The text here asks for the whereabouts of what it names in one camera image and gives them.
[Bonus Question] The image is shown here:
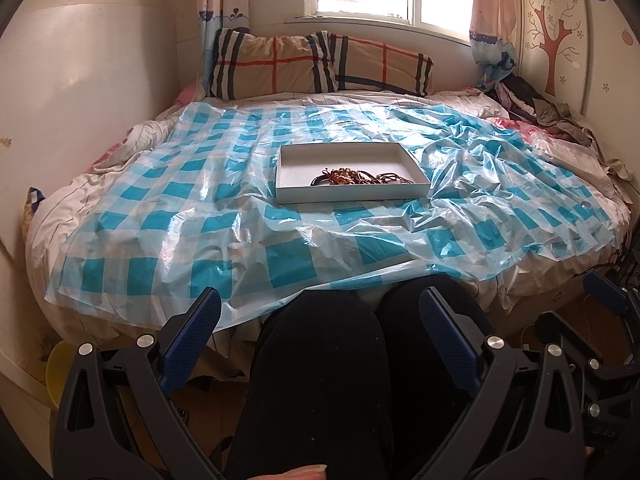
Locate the plaid pillow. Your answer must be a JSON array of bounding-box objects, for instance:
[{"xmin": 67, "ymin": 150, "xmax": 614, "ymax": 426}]
[
  {"xmin": 209, "ymin": 27, "xmax": 337, "ymax": 101},
  {"xmin": 306, "ymin": 30, "xmax": 435, "ymax": 97}
]

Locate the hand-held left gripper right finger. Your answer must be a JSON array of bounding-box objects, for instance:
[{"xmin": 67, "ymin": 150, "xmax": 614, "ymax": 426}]
[{"xmin": 418, "ymin": 286, "xmax": 589, "ymax": 480}]

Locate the pile of dark clothes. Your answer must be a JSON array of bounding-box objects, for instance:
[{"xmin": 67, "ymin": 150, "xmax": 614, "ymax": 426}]
[{"xmin": 482, "ymin": 74, "xmax": 627, "ymax": 172}]

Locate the person's left leg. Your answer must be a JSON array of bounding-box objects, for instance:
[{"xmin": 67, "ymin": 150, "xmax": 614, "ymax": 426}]
[{"xmin": 225, "ymin": 287, "xmax": 384, "ymax": 480}]

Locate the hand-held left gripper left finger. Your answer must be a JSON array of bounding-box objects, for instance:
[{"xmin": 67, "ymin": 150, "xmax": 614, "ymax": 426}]
[{"xmin": 52, "ymin": 286, "xmax": 223, "ymax": 480}]

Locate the person's leg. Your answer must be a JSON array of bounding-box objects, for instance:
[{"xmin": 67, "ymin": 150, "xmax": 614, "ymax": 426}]
[
  {"xmin": 375, "ymin": 274, "xmax": 497, "ymax": 480},
  {"xmin": 225, "ymin": 287, "xmax": 384, "ymax": 480}
]

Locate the white cardboard box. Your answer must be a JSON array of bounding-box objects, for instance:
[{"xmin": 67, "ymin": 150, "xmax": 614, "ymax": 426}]
[{"xmin": 275, "ymin": 142, "xmax": 431, "ymax": 205}]

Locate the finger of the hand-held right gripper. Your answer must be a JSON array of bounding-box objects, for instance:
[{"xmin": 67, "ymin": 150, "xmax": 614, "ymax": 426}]
[
  {"xmin": 581, "ymin": 269, "xmax": 632, "ymax": 319},
  {"xmin": 536, "ymin": 310, "xmax": 608, "ymax": 380}
]

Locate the yellow plastic basin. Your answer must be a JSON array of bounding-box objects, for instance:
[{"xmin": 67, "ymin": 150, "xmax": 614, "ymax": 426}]
[{"xmin": 45, "ymin": 340, "xmax": 89, "ymax": 409}]

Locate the patterned curtain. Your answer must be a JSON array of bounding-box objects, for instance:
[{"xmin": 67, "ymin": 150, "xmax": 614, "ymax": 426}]
[
  {"xmin": 470, "ymin": 0, "xmax": 522, "ymax": 92},
  {"xmin": 196, "ymin": 0, "xmax": 251, "ymax": 99}
]

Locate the person's left hand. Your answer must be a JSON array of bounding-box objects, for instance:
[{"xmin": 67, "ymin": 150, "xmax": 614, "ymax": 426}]
[{"xmin": 272, "ymin": 464, "xmax": 330, "ymax": 480}]

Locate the blue checkered plastic sheet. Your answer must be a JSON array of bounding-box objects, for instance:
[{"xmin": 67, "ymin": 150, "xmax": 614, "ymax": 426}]
[{"xmin": 44, "ymin": 101, "xmax": 617, "ymax": 334}]

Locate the pink cloth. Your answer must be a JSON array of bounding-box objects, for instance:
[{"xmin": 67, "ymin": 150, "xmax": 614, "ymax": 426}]
[{"xmin": 175, "ymin": 82, "xmax": 209, "ymax": 106}]

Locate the wooden bed base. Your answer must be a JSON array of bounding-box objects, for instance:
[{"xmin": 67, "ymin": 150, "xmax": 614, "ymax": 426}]
[{"xmin": 495, "ymin": 260, "xmax": 627, "ymax": 342}]

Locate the person's right leg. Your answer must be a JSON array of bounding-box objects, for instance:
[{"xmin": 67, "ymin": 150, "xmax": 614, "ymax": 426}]
[{"xmin": 375, "ymin": 274, "xmax": 497, "ymax": 480}]

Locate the pile of mixed bracelets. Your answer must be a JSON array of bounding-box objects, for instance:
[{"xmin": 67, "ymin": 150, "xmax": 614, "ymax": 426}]
[{"xmin": 310, "ymin": 165, "xmax": 417, "ymax": 187}]

